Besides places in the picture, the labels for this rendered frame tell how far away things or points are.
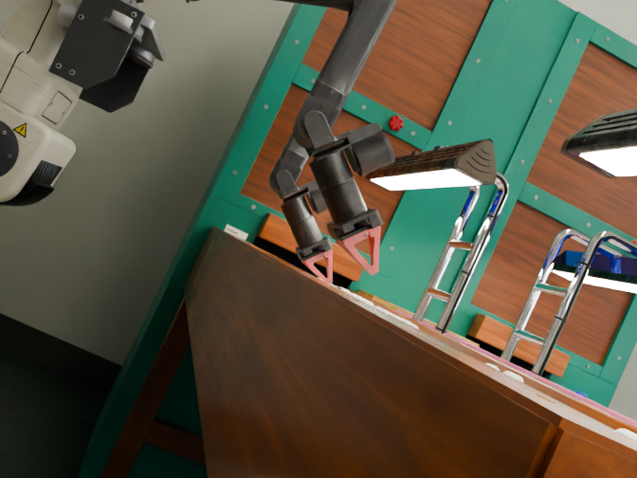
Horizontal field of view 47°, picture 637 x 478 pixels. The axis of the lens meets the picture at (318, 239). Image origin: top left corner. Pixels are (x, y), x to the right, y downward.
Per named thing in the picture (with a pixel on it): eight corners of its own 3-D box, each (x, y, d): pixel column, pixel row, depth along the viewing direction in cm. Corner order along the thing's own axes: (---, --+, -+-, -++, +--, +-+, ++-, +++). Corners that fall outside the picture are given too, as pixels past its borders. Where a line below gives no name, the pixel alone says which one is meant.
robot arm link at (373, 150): (295, 127, 120) (300, 116, 111) (358, 101, 121) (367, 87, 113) (324, 193, 120) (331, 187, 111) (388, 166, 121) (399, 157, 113)
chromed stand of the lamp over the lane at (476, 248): (351, 340, 147) (444, 139, 149) (330, 324, 167) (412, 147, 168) (432, 376, 151) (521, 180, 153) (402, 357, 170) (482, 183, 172)
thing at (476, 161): (455, 166, 128) (472, 128, 128) (363, 177, 189) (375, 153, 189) (493, 186, 129) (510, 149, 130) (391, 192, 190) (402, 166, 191)
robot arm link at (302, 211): (277, 201, 163) (279, 201, 157) (304, 189, 164) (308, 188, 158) (289, 229, 164) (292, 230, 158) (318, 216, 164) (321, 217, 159)
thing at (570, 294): (517, 414, 155) (603, 224, 157) (478, 391, 174) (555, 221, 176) (590, 448, 159) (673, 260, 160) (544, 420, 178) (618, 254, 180)
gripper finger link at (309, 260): (338, 275, 168) (321, 238, 167) (345, 278, 161) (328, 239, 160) (312, 288, 167) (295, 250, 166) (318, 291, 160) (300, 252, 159)
